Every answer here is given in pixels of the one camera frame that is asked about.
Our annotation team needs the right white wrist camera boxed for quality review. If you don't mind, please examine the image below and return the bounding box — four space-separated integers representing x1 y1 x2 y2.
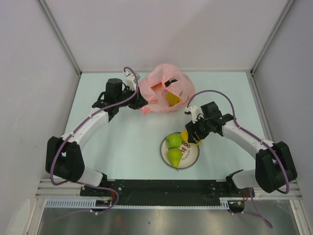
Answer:
185 105 203 123

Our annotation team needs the white printed plate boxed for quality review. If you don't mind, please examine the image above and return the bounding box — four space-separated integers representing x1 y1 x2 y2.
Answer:
159 139 200 170

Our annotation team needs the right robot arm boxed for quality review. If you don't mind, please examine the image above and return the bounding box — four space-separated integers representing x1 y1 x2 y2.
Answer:
182 102 297 196

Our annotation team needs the red fake fruit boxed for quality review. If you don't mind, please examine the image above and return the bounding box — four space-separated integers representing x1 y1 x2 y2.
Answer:
151 83 163 92

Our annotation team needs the white cable duct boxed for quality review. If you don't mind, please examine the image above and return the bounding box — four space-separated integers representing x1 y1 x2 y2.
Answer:
45 198 243 211

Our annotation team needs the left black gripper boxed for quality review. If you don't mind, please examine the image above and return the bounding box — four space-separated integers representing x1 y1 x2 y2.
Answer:
115 85 148 110

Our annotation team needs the green fake apple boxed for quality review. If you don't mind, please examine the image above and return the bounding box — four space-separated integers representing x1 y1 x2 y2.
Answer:
166 133 182 149

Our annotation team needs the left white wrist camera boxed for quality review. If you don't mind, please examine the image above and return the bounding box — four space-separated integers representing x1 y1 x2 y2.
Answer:
123 71 140 91

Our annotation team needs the yellow fake banana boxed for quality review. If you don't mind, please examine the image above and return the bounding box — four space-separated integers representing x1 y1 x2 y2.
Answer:
166 93 181 107

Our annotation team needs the yellow fake fruit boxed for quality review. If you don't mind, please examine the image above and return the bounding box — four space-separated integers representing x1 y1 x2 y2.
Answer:
180 130 202 145

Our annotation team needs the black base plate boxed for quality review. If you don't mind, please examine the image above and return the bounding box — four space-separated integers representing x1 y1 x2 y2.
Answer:
80 179 255 206

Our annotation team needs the green fake pear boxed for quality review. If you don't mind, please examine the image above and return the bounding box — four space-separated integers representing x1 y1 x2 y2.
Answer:
167 147 182 168

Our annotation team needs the pink plastic bag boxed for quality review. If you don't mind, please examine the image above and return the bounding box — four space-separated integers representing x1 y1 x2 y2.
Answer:
139 64 196 115

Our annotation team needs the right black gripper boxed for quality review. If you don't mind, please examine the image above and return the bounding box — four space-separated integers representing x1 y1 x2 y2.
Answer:
185 115 211 144

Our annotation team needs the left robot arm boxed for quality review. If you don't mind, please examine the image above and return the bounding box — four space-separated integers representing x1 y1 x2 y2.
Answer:
45 74 148 196

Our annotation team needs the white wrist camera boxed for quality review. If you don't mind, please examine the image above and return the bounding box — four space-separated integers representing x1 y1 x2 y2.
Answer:
185 105 203 123
123 71 140 91

